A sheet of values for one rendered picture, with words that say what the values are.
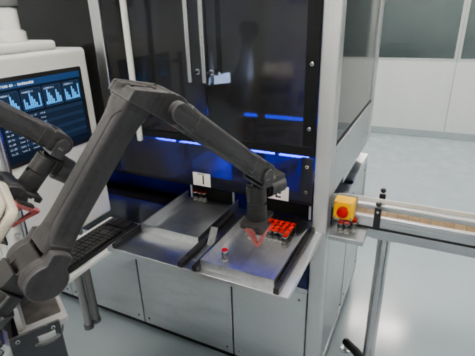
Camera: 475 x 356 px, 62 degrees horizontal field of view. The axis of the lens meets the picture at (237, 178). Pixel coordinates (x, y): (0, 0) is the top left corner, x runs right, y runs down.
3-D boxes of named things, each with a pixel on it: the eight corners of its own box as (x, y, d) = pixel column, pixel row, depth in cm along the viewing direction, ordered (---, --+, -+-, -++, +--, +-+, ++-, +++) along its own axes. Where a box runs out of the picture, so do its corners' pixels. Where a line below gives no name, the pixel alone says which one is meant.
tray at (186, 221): (188, 196, 182) (187, 190, 181) (238, 206, 171) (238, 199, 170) (141, 231, 154) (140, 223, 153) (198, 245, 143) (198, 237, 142)
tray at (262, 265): (244, 222, 158) (244, 215, 157) (307, 236, 147) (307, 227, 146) (201, 268, 130) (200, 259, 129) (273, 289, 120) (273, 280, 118)
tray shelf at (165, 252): (179, 198, 185) (179, 195, 184) (326, 228, 156) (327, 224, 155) (107, 251, 145) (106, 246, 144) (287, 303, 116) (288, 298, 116)
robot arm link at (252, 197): (241, 181, 109) (256, 188, 105) (259, 174, 113) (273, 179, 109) (242, 203, 112) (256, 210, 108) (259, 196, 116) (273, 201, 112)
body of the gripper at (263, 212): (273, 216, 117) (273, 194, 114) (260, 234, 109) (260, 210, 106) (254, 212, 120) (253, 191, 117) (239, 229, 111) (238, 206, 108)
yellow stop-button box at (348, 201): (336, 209, 150) (338, 192, 147) (356, 212, 147) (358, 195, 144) (332, 217, 144) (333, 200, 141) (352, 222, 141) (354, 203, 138)
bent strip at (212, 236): (212, 239, 147) (210, 225, 145) (219, 241, 146) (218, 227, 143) (191, 259, 135) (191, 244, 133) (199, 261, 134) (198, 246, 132)
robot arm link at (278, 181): (242, 159, 107) (265, 171, 102) (271, 147, 114) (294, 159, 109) (239, 195, 113) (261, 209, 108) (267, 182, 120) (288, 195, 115)
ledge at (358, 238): (336, 222, 160) (336, 218, 159) (368, 228, 155) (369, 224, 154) (327, 239, 149) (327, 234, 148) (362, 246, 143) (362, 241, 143)
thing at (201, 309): (117, 219, 349) (101, 122, 315) (354, 276, 265) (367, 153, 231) (15, 284, 266) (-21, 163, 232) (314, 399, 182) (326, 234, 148)
